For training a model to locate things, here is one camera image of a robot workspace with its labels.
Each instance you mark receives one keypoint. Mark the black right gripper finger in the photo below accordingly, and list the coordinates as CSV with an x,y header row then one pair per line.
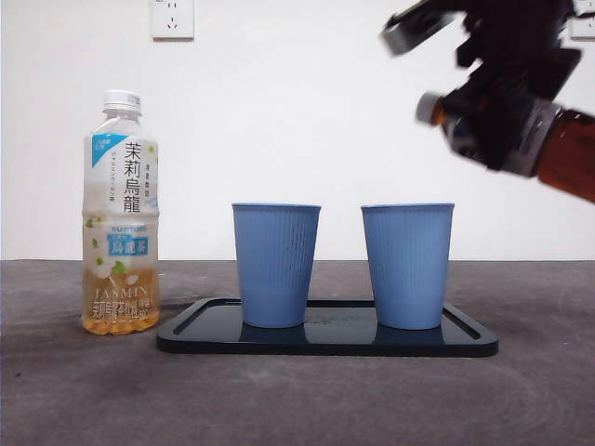
x,y
499,125

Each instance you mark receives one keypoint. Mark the dark oolong tea bottle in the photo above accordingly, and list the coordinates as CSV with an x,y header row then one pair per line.
x,y
567,153

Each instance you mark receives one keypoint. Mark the pale jasmine tea bottle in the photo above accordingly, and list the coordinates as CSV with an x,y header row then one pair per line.
x,y
122,213

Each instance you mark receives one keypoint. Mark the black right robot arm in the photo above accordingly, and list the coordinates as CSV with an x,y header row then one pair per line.
x,y
511,32

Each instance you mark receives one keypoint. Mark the blue ribbed plastic cup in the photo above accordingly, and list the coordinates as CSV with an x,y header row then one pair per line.
x,y
406,269
274,269

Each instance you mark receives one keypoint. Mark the dark teal rectangular tray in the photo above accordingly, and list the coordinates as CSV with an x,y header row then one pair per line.
x,y
325,341

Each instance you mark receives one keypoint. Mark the white wall socket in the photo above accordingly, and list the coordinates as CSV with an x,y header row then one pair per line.
x,y
585,25
172,21

